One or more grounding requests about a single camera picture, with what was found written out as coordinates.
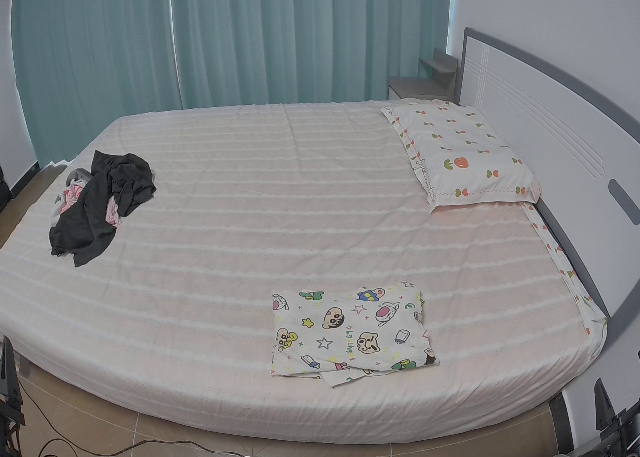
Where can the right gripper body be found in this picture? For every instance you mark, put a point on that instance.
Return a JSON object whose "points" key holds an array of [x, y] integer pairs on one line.
{"points": [[620, 422]]}

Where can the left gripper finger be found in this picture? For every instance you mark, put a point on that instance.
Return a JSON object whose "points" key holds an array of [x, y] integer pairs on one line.
{"points": [[10, 375]]}

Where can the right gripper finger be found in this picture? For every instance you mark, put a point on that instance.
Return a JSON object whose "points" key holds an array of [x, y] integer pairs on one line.
{"points": [[604, 405]]}

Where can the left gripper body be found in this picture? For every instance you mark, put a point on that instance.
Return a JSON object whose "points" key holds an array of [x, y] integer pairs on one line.
{"points": [[11, 410]]}

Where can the white printed pyjama top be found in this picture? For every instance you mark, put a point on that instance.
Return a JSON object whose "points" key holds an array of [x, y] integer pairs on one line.
{"points": [[345, 330]]}

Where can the pile of clothes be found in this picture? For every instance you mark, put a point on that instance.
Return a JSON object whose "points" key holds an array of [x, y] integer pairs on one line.
{"points": [[125, 175]]}

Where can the bed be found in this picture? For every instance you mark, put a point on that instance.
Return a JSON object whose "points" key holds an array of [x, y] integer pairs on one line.
{"points": [[275, 205]]}

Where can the black chest of drawers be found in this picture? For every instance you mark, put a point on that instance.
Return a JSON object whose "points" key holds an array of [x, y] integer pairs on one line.
{"points": [[4, 190]]}

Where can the white printed pillow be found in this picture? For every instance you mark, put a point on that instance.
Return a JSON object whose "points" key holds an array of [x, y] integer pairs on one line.
{"points": [[460, 155]]}

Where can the blue-green curtain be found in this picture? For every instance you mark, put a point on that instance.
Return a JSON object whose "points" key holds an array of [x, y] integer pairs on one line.
{"points": [[95, 45], [310, 20]]}

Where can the grey bedside table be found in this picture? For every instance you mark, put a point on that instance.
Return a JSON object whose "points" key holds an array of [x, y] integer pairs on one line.
{"points": [[415, 88]]}

